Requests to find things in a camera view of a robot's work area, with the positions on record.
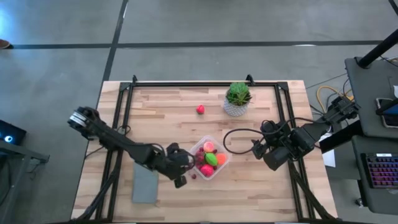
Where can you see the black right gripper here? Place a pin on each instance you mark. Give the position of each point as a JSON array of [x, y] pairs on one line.
[[280, 157]]

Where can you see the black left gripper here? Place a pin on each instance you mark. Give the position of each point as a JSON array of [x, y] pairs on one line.
[[177, 161]]

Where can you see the green toy fruit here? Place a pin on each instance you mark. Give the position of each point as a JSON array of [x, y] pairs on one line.
[[211, 159]]

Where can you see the orange toy fruit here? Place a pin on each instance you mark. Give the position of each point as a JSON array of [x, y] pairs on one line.
[[221, 159]]

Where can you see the pink toy peach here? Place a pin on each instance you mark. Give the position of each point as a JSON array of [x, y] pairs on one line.
[[208, 146]]

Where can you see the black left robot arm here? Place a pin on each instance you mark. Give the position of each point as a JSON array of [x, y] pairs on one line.
[[130, 147]]

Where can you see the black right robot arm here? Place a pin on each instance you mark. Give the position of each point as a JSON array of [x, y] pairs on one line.
[[311, 133]]

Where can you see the clear plastic tupperware container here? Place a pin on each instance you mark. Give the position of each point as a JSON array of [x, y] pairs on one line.
[[219, 170]]

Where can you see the red toy apple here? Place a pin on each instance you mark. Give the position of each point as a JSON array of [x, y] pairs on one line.
[[207, 170]]

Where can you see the grey folded cloth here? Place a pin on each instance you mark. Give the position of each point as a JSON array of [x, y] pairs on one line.
[[144, 186]]

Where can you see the potted green succulent plant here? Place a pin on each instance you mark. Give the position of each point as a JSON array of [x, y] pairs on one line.
[[237, 93]]

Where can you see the white paper sheet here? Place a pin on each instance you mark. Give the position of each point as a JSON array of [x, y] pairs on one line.
[[329, 158]]

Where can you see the large red strawberry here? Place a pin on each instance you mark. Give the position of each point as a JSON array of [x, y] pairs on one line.
[[200, 109]]

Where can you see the black desk beam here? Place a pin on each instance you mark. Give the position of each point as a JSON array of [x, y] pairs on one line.
[[339, 140]]

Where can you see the grey desk with keyboard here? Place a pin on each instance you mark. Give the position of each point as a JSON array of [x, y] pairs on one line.
[[363, 199]]

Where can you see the grey desk with pole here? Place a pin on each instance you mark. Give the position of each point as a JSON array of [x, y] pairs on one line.
[[367, 93]]

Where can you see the backlit black keyboard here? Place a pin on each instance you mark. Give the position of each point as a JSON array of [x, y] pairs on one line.
[[382, 171]]

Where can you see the smartphone with white case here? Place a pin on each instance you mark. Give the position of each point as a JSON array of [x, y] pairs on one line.
[[387, 118]]

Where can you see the black round pole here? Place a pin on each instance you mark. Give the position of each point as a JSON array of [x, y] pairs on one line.
[[376, 49]]

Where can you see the grey metal stand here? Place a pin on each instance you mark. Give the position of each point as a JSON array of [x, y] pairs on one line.
[[21, 152]]

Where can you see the black device with blue light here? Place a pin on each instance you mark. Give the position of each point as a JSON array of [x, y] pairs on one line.
[[11, 133]]

